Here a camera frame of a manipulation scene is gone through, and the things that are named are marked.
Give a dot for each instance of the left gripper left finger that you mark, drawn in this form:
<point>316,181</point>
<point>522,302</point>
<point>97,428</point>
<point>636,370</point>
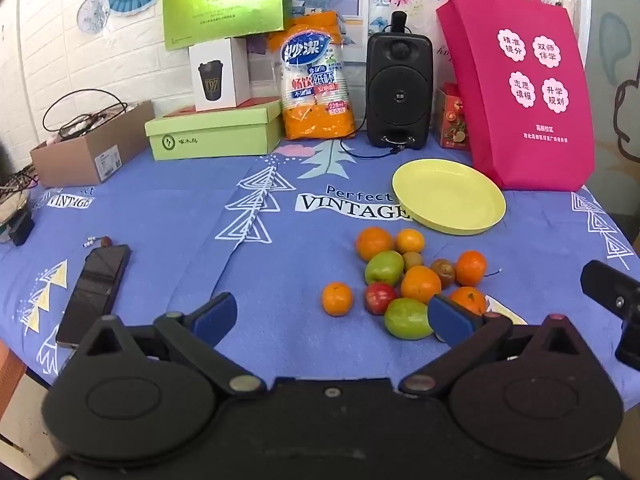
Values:
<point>191,340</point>

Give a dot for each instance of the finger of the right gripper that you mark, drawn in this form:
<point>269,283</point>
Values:
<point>614,290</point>

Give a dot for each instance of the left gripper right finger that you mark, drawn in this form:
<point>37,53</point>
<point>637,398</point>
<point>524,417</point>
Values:
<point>472,339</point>

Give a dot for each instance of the green apple front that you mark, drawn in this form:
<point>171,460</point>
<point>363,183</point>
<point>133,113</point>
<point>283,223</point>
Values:
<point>407,319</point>

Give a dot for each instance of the green apple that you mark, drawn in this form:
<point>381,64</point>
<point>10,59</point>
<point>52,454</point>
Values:
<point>385,267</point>
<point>407,319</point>

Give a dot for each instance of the brown red plum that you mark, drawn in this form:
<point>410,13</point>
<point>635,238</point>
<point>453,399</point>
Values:
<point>445,271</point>

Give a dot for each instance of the red apple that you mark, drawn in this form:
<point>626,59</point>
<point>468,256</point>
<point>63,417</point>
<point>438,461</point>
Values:
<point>378,297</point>

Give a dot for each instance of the small orange top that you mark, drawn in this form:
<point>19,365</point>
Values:
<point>409,240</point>

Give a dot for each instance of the small kiwi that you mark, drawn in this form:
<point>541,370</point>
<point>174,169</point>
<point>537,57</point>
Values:
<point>412,259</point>

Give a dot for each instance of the black smartphone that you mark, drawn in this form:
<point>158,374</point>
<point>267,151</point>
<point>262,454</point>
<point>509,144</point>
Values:
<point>94,293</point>

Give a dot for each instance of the blue printed tablecloth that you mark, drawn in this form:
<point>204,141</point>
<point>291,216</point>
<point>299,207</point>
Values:
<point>274,231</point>

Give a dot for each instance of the yellow round plate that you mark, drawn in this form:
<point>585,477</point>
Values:
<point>448,197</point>

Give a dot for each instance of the small black device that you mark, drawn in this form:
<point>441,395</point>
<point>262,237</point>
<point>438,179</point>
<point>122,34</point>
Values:
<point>20,228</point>

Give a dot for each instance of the brown cardboard box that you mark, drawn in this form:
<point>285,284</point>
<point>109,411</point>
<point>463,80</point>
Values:
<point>96,156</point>

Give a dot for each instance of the light green flat box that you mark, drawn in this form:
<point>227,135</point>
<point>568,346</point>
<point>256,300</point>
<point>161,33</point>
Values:
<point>251,129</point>

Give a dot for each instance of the red juice carton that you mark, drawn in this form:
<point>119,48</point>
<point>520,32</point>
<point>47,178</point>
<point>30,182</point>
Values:
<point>449,118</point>

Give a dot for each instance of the pink tote bag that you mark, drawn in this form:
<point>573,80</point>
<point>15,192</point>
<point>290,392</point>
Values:
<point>524,92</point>

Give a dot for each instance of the orange paper cup pack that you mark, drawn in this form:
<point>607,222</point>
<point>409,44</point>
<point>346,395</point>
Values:
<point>309,67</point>

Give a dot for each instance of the white cup box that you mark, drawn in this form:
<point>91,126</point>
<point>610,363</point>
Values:
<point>219,70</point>

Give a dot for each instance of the black speaker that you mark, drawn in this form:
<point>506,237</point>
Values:
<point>399,86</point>

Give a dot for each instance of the bright green gift box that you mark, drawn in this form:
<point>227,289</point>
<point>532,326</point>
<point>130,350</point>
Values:
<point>189,22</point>

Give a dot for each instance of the small blue paper fan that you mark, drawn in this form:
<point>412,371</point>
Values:
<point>93,15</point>

